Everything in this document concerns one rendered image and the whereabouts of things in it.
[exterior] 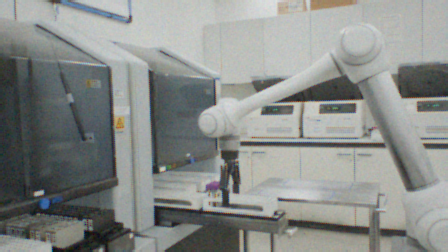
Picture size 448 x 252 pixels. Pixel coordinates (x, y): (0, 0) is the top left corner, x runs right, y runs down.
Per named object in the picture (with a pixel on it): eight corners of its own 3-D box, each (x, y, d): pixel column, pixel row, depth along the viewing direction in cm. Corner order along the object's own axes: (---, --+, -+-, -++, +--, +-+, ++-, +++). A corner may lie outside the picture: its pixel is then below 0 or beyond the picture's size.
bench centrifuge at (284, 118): (246, 138, 401) (244, 77, 398) (266, 133, 457) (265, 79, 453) (298, 138, 376) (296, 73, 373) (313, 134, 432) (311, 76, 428)
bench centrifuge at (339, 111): (302, 138, 376) (300, 68, 372) (314, 133, 432) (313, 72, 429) (362, 139, 353) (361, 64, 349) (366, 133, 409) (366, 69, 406)
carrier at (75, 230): (80, 238, 127) (79, 220, 127) (84, 238, 126) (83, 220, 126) (51, 250, 117) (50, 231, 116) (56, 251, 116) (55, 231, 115)
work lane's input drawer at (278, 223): (131, 222, 172) (130, 202, 171) (149, 214, 184) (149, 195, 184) (290, 241, 141) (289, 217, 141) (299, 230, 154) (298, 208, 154)
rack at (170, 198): (140, 207, 172) (139, 193, 171) (153, 201, 181) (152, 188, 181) (198, 212, 159) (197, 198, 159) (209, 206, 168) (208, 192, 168)
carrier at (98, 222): (111, 224, 141) (110, 208, 141) (115, 225, 140) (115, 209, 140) (88, 234, 130) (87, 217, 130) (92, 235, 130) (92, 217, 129)
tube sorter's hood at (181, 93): (70, 169, 185) (62, 37, 182) (145, 153, 240) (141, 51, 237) (158, 174, 163) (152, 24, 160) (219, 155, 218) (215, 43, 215)
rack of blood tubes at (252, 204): (202, 211, 159) (201, 197, 158) (212, 205, 168) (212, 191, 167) (270, 219, 146) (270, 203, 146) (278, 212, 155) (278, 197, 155)
